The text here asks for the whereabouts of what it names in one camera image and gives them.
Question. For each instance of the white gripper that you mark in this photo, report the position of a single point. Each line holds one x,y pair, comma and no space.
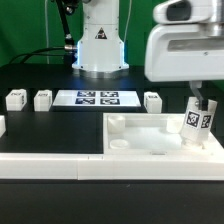
184,53

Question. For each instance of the white square table top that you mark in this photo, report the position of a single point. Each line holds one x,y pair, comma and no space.
151,134

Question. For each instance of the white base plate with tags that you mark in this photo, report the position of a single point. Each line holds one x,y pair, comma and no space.
94,98

